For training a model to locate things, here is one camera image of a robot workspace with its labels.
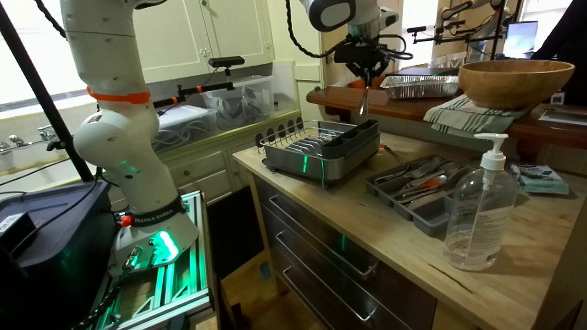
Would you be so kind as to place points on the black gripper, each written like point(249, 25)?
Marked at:
point(367, 56)

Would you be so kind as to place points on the metal fork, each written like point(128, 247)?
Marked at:
point(363, 102)

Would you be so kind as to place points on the orange plastic spatula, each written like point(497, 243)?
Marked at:
point(433, 182)

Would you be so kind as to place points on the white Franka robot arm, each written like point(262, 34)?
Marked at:
point(121, 140)

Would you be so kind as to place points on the grey cutlery tray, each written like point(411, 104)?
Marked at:
point(427, 214)

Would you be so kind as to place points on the aluminium foil tray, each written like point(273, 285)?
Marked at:
point(422, 87)

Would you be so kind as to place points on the grey dish rack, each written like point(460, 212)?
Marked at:
point(341, 153)

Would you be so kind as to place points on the black clamp stand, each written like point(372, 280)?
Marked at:
point(451, 28)

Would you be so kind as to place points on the striped kitchen towel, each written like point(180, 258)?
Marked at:
point(464, 120)

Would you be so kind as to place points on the clear plastic storage bin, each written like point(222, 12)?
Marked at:
point(183, 126)
point(244, 98)

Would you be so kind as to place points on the brown wooden bowl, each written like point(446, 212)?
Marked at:
point(513, 85)

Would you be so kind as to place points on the open laptop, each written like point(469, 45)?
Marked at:
point(519, 39)

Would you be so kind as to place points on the grey drawer cabinet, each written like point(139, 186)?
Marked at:
point(317, 245)

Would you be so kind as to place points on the clear soap dispenser bottle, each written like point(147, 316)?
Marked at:
point(479, 214)

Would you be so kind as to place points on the cream drawer cabinet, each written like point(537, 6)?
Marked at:
point(202, 166)

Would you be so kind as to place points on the dark wooden table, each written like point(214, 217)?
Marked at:
point(550, 133)

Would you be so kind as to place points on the teal packet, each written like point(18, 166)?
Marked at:
point(541, 179)

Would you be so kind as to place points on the person in black shirt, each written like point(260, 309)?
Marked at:
point(568, 49)

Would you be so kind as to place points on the black tripod pole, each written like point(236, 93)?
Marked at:
point(42, 98)

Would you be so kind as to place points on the metal faucet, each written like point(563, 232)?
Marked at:
point(42, 135)

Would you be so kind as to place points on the black equipment box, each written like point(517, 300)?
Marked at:
point(55, 258)

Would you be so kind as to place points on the black stereo camera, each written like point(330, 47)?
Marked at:
point(225, 61)

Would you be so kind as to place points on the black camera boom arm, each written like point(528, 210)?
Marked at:
point(189, 93)

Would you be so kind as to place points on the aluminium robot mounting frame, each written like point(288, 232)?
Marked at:
point(176, 281)

